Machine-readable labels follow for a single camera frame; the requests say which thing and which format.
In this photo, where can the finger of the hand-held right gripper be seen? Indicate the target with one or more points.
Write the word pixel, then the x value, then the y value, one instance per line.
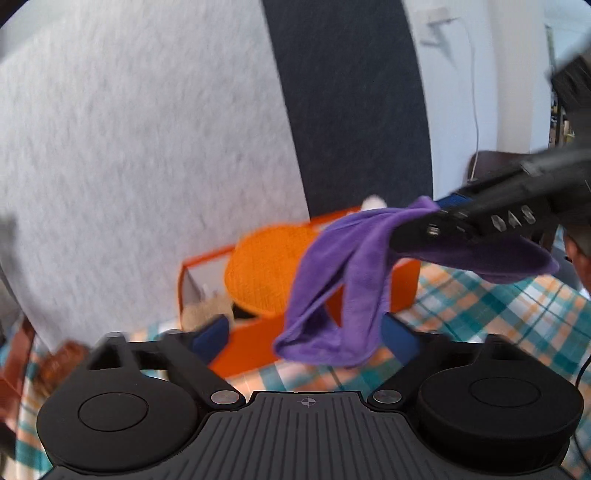
pixel 480 224
pixel 455 201

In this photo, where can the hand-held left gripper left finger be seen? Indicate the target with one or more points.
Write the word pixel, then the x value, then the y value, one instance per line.
pixel 210 339

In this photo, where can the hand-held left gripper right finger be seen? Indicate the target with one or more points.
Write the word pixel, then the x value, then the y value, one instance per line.
pixel 399 339

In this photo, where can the beige towel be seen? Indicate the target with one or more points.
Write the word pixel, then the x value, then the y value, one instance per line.
pixel 203 311

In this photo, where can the orange cardboard box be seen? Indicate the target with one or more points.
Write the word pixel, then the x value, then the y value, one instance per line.
pixel 249 346

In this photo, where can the white fluffy round pad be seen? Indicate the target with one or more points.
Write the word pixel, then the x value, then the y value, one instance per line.
pixel 373 203

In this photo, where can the orange honeycomb silicone mat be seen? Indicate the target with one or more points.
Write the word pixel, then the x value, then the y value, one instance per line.
pixel 263 267

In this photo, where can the purple microfibre cloth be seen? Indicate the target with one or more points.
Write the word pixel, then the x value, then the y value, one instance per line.
pixel 341 258

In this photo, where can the dark wooden chair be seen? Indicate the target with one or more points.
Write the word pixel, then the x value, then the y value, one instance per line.
pixel 489 161

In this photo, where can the plaid tablecloth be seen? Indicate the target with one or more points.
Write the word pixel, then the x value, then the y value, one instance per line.
pixel 485 304

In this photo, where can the dark grey felt panel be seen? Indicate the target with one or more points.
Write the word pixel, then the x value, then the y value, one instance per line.
pixel 351 115

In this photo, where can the brown wooden stump ornament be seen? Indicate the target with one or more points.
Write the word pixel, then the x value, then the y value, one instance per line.
pixel 60 364

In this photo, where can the brown wooden cabinet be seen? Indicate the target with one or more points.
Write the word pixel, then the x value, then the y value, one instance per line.
pixel 16 364

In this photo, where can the light grey felt panel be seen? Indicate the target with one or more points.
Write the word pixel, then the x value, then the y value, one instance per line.
pixel 138 138

